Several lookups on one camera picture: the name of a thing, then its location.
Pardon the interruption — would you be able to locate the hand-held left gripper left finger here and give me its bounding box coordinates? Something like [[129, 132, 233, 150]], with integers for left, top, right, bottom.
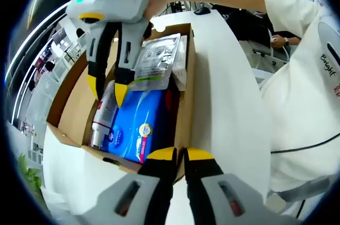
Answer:
[[76, 147, 178, 225]]

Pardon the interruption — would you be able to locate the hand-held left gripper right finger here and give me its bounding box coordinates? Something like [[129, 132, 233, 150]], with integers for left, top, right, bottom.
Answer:
[[183, 147, 277, 225]]

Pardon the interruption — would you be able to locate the silver and dark foil pouch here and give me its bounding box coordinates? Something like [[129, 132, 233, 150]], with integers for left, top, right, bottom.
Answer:
[[132, 33, 181, 91]]

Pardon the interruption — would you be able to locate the small white carton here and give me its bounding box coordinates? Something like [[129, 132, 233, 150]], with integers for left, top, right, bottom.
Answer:
[[172, 33, 190, 93]]

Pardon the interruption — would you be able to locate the brown cardboard shoe box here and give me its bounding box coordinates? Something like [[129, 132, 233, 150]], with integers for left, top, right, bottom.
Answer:
[[46, 22, 197, 182]]

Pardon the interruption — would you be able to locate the white tube with red label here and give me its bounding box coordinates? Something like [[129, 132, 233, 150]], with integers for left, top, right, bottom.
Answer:
[[90, 80, 120, 149]]

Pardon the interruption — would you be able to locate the blue soft tissue pack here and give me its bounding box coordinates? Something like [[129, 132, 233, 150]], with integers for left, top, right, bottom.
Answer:
[[107, 89, 173, 164]]

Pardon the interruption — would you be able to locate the black computer mouse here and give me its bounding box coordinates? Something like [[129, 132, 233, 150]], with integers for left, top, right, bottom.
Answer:
[[193, 7, 213, 15]]

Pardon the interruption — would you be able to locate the person's white shirt torso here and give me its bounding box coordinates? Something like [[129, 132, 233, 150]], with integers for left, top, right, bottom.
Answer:
[[259, 0, 340, 210]]

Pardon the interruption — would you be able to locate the green potted plant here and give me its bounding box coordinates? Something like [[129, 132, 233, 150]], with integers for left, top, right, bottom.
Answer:
[[17, 153, 43, 196]]

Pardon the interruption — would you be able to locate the grey armrest desk chair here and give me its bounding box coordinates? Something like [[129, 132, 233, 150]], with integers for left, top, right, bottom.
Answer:
[[239, 39, 290, 77]]

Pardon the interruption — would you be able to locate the white grey chest device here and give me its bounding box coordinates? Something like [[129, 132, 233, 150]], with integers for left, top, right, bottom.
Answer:
[[317, 15, 340, 77]]

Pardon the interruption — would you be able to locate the black chest device cable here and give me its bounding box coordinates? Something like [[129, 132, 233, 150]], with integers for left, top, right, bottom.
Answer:
[[270, 132, 340, 154]]

